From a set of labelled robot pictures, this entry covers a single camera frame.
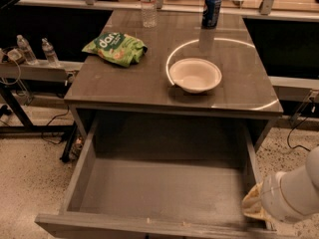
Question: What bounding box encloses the grey top drawer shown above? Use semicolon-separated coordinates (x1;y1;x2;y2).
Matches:
35;113;285;239

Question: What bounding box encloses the white bowl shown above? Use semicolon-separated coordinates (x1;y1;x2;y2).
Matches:
168;58;222;94

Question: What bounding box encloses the left water bottle on bench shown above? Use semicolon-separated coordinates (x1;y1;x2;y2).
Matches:
17;35;38;65

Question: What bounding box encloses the black floor cable left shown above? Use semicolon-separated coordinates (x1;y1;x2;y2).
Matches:
40;105;73;145

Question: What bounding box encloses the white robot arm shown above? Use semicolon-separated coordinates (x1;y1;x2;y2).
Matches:
241;147;319;223

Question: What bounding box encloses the clear water bottle on cabinet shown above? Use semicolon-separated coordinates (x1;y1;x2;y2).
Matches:
140;0;157;28

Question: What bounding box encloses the water bottle on bench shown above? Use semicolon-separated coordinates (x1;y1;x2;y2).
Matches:
42;38;60;68
17;35;38;65

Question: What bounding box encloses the blue soda can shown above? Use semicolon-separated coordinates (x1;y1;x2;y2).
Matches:
201;0;222;29

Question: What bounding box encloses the green chip bag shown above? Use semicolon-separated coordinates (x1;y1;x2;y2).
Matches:
82;32;148;68

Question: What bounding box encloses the black floor cable right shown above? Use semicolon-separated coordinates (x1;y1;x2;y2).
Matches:
286;97;319;152

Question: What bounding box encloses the right water bottle on bench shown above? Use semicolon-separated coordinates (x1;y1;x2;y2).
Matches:
42;38;60;68

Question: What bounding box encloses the grey drawer cabinet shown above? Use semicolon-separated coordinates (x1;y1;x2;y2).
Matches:
65;10;282;148

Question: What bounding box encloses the black metal side bench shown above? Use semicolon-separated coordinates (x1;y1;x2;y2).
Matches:
0;50;83;163

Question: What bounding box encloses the black floor cable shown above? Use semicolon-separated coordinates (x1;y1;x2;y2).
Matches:
40;105;73;145
286;97;319;152

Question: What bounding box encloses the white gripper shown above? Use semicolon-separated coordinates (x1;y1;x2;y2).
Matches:
241;171;307;223

